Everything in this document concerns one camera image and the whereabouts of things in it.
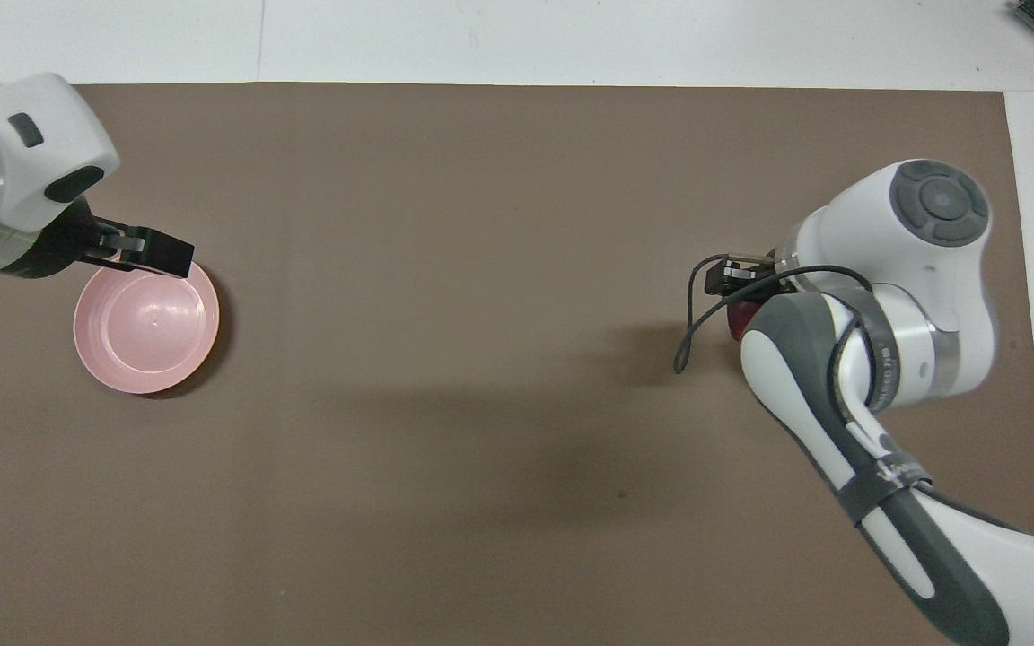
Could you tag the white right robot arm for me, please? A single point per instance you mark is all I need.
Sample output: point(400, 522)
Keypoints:
point(921, 260)

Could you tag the dark red apple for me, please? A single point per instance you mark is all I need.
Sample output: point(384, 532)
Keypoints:
point(740, 321)

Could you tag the brown table mat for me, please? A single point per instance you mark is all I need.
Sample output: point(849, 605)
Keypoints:
point(436, 269)

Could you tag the pink plate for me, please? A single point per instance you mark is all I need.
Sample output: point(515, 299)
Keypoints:
point(149, 332)

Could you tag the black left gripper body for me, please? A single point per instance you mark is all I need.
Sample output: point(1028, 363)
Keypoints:
point(68, 242)

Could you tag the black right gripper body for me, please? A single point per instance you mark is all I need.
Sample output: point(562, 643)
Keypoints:
point(773, 283)

